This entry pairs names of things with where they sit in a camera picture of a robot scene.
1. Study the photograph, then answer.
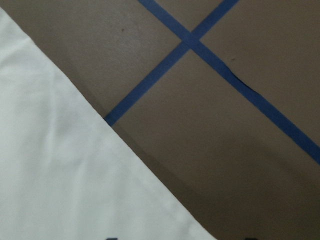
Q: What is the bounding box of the white printed t-shirt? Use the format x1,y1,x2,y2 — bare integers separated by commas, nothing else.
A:
0,10,212,240

